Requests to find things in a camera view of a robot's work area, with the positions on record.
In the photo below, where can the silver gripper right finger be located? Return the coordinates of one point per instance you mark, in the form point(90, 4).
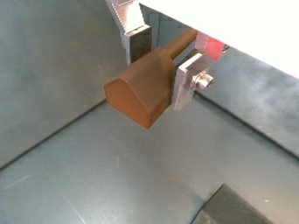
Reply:
point(193, 75)

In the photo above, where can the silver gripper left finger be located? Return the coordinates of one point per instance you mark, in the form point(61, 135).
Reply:
point(135, 32)

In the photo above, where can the brown three-prong object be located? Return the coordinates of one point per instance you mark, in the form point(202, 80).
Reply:
point(139, 92)

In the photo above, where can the black curved fixture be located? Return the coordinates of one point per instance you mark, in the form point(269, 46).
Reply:
point(227, 208)

